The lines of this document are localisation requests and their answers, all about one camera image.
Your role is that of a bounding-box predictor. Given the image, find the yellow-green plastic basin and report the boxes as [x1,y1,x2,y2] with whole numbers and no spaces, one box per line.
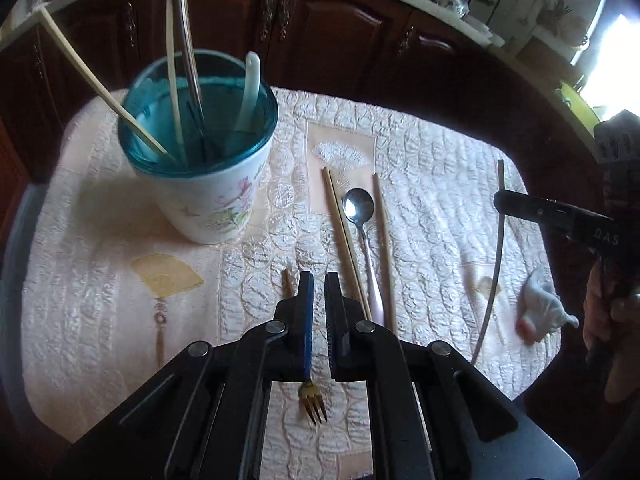
[559,82,602,135]

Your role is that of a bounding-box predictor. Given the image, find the person's right hand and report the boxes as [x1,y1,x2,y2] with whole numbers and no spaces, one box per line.
[582,260,640,403]

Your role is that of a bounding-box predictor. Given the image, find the dark wooden lower cabinets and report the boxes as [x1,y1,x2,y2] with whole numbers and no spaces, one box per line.
[0,0,601,211]

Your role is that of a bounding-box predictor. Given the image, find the window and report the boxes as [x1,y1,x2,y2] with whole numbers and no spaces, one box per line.
[585,10,640,116]

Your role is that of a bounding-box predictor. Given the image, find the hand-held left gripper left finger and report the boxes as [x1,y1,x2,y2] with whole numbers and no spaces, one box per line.
[50,270,315,480]

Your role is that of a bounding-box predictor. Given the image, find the metal spoon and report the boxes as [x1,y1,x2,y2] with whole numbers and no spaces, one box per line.
[342,187,387,327]

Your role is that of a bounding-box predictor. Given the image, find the fork with wooden handle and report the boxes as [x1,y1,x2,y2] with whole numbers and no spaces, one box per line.
[282,267,328,426]

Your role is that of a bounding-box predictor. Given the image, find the white plastic spoon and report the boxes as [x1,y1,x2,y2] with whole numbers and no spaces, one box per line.
[222,51,263,158]

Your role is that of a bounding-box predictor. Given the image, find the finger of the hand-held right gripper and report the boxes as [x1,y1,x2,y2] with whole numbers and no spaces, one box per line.
[494,190,576,233]

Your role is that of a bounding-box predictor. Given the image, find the dark slim chopstick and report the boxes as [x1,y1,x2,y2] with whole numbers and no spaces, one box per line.
[176,0,206,128]

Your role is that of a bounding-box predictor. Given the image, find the white floral utensil holder cup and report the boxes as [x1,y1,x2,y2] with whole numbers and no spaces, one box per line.
[117,49,279,245]

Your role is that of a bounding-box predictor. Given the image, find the wall utensil holder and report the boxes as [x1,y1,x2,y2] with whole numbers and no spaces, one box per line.
[537,0,575,27]

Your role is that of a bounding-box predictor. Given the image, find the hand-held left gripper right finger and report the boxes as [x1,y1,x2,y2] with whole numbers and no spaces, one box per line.
[325,271,581,480]

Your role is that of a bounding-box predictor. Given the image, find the cream quilted table cloth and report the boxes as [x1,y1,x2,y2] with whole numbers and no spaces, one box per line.
[22,87,563,480]

